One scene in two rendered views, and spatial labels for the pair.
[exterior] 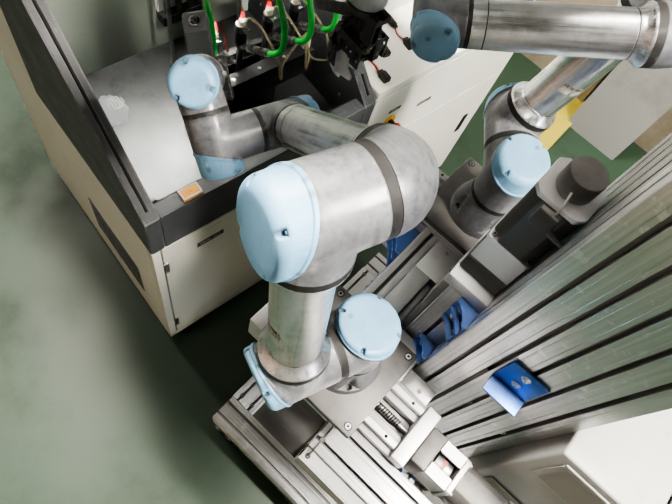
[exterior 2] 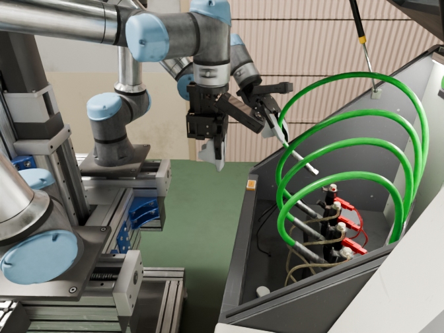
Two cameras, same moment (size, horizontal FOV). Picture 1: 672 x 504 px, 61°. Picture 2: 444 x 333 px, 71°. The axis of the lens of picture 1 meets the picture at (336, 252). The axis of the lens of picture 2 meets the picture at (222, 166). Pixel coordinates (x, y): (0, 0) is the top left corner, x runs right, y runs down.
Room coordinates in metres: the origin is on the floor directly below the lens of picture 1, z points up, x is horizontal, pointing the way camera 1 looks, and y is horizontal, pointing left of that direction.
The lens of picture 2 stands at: (1.47, -0.05, 1.61)
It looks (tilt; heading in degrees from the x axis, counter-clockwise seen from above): 31 degrees down; 161
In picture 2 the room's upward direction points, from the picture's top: straight up
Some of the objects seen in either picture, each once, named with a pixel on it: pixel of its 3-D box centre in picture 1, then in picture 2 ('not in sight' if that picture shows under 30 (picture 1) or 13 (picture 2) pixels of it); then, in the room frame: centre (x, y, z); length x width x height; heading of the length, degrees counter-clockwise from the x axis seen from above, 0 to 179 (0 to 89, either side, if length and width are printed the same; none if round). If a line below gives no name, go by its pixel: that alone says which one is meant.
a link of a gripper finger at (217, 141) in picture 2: not in sight; (218, 141); (0.88, 0.14, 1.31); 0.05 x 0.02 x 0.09; 151
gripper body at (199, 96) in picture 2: (361, 27); (209, 110); (0.85, 0.13, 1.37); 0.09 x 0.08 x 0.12; 61
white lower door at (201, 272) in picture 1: (256, 243); not in sight; (0.78, 0.25, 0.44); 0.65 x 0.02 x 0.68; 151
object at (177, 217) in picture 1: (264, 169); (244, 243); (0.79, 0.26, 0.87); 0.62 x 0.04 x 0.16; 151
